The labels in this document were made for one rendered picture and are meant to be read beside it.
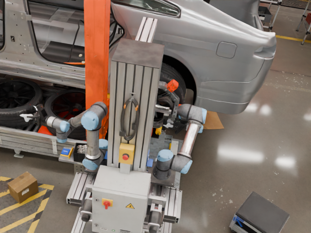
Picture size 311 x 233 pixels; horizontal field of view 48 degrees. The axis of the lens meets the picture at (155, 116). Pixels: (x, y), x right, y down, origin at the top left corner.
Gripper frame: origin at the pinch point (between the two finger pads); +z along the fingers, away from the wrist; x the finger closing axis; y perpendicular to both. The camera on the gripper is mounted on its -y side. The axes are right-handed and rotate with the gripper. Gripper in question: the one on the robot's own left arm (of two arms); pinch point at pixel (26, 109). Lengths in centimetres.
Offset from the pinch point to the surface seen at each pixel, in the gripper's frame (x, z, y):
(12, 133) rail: 54, 62, 82
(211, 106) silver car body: 136, -118, 24
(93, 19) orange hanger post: 47, -25, -64
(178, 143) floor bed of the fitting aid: 156, -92, 96
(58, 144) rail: 66, 15, 84
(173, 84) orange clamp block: 101, -83, -5
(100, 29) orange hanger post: 49, -30, -57
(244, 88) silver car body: 139, -144, -5
